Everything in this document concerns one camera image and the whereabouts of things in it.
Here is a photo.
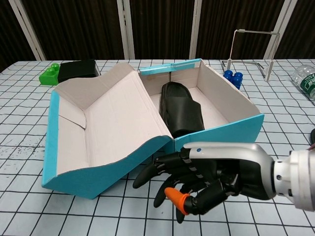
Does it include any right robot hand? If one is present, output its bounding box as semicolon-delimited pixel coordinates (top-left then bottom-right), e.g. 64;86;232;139
132;141;275;224

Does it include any blue cardboard shoe box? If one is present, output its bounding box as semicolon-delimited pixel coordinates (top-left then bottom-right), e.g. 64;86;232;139
41;58;265;199

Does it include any small black box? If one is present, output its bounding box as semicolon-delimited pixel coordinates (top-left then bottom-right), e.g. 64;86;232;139
58;59;100;86

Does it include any blue toy building block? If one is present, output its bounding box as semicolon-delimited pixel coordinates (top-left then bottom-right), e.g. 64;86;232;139
223;69;244;90

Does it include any clear plastic water bottle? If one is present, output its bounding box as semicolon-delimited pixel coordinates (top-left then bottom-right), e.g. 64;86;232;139
292;64;315;107

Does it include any white checked tablecloth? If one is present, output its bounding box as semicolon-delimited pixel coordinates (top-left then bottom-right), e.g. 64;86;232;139
0;59;315;236

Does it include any green toy building block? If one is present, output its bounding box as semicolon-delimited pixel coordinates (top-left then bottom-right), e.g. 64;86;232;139
38;63;61;87

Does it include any white wire stand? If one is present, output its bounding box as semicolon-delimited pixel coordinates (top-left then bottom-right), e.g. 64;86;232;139
221;29;281;82

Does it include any black folding screen white frame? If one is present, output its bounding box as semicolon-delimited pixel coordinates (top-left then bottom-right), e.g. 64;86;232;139
0;0;315;73

